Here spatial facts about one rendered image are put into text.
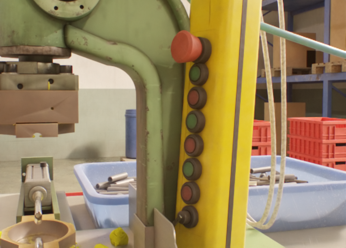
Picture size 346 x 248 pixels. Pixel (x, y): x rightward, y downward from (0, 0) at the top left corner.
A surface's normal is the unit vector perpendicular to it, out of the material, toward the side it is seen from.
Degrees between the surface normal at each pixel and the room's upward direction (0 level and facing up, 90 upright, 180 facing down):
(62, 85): 90
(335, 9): 90
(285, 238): 0
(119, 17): 90
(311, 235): 0
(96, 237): 0
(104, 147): 90
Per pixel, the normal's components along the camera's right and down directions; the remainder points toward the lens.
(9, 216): 0.00, -1.00
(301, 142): -0.96, 0.01
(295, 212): 0.29, 0.22
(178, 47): -0.79, -0.03
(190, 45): -0.03, -0.04
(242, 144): 0.63, 0.04
